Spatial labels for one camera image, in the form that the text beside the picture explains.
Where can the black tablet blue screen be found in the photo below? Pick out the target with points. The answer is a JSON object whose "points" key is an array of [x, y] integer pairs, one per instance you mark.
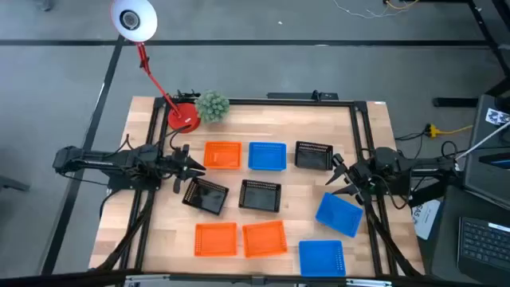
{"points": [[500, 163]]}

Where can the red desk lamp white shade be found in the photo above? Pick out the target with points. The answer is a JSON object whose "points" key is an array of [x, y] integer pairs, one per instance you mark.
{"points": [[133, 20]]}

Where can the orange plastic basket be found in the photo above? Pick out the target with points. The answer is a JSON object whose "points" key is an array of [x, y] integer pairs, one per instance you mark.
{"points": [[264, 238], [215, 239], [222, 155]]}

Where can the dark grey side desk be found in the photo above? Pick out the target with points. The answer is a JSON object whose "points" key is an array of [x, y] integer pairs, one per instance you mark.
{"points": [[448, 239]]}

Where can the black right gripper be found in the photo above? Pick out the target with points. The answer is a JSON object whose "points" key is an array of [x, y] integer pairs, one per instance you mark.
{"points": [[358, 175]]}

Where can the yellow power plug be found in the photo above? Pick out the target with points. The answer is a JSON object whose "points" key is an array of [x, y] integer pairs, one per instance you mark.
{"points": [[431, 130]]}

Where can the black plastic basket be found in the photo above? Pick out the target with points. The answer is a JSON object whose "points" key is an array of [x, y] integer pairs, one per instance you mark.
{"points": [[260, 195], [314, 155], [205, 195]]}

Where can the black aluminium table frame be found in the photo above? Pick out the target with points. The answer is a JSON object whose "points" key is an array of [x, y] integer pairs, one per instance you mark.
{"points": [[279, 102]]}

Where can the white printed paper sheet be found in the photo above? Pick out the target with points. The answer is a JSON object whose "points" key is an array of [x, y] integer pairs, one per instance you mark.
{"points": [[425, 218]]}

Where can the black metal stand frame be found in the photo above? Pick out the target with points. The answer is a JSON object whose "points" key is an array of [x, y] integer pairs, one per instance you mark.
{"points": [[484, 32]]}

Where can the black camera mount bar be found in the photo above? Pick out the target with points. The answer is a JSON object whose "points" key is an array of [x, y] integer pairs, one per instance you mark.
{"points": [[295, 95]]}

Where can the black stand foot bar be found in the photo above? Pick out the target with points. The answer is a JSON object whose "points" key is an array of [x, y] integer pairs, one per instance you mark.
{"points": [[454, 102]]}

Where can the silver metal bracket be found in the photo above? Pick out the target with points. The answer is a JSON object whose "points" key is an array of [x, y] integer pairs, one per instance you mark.
{"points": [[147, 279], [368, 283]]}

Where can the black laptop keyboard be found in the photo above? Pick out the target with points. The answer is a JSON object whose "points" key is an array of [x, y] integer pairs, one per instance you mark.
{"points": [[484, 243]]}

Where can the black and white marker sticker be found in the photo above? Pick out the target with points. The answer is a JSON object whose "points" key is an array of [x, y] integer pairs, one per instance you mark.
{"points": [[496, 116]]}

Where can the dark grey furniture leg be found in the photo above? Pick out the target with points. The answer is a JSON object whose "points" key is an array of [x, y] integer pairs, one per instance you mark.
{"points": [[12, 183]]}

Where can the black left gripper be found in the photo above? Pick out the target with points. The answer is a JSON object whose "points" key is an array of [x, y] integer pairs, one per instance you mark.
{"points": [[179, 163]]}

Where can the white thin rod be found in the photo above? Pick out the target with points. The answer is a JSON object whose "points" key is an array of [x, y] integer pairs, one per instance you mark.
{"points": [[482, 144]]}

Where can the green round artificial plant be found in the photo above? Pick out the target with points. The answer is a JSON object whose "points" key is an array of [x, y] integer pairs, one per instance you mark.
{"points": [[212, 106]]}

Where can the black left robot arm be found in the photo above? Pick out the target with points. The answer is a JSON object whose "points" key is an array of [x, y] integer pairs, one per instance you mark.
{"points": [[99, 161]]}

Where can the black computer case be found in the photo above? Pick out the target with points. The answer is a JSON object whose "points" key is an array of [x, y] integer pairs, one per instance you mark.
{"points": [[484, 179]]}

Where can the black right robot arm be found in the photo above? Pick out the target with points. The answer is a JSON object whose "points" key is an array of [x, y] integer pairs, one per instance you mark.
{"points": [[418, 165]]}

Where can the black front rail bar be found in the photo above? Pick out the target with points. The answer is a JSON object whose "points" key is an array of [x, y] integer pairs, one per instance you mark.
{"points": [[60, 277]]}

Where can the blue plastic basket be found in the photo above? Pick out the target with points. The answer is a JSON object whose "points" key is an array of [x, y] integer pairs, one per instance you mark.
{"points": [[267, 156], [339, 214], [322, 258]]}

